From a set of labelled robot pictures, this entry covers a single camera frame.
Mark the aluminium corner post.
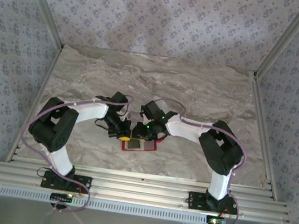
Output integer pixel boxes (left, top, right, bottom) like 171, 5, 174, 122
8, 0, 72, 50
254, 0, 299, 85

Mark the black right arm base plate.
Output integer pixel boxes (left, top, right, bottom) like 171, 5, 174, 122
186, 190, 238, 216

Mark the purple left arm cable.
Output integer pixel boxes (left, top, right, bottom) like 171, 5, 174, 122
10, 79, 135, 222

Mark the small circuit board with LED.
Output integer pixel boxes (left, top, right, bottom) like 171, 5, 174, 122
50, 191, 75, 204
205, 215, 228, 224

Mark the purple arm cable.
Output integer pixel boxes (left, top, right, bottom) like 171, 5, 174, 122
10, 79, 135, 222
133, 95, 255, 224

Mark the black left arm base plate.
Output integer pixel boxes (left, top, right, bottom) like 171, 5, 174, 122
40, 169, 93, 196

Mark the wide aluminium frame rail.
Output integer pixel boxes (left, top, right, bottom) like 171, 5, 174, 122
0, 160, 293, 224

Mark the clear plastic container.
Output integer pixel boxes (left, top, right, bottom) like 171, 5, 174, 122
121, 110, 135, 124

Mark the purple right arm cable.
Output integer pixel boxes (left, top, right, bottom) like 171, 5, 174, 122
133, 95, 255, 224

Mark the red leather card holder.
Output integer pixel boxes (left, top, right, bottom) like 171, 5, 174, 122
120, 132, 161, 157

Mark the aluminium side frame rail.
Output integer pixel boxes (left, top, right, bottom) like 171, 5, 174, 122
234, 72, 296, 201
6, 38, 65, 168

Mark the narrow aluminium frame rail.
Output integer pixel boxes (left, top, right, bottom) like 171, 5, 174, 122
11, 152, 278, 203

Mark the grey slotted cable duct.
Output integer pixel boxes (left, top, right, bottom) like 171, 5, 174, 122
0, 186, 209, 224

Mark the thin black base cable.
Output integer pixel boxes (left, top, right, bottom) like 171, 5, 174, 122
36, 166, 49, 179

